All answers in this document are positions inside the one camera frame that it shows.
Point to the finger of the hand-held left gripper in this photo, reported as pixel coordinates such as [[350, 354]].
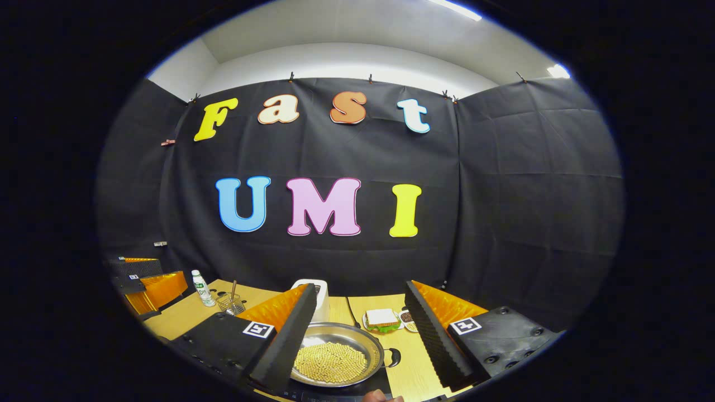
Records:
[[131, 285], [137, 268]]

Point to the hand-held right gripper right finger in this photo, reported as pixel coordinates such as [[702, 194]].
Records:
[[434, 340]]

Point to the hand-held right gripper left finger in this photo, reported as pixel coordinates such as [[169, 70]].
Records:
[[287, 341]]

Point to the stainless steel pot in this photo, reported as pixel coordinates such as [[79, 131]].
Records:
[[341, 332]]

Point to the black induction cooktop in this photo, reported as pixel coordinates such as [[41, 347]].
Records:
[[371, 392]]

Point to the small white snack dish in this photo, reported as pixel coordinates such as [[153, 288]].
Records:
[[408, 319]]

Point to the pile of yellow soybeans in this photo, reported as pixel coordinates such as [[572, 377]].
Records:
[[332, 363]]

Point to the white toaster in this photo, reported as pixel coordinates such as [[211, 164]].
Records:
[[323, 304]]

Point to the white drink bottle green label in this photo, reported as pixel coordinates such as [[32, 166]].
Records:
[[203, 290]]

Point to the wooden spoon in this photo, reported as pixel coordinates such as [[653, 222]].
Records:
[[233, 287]]

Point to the black backdrop cloth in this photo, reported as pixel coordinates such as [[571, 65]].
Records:
[[503, 223]]

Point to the row of black clips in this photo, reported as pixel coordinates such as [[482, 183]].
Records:
[[291, 76]]

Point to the small ceiling light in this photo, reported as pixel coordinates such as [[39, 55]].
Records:
[[558, 71]]

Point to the ceiling light strip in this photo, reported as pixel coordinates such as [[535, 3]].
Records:
[[455, 8]]

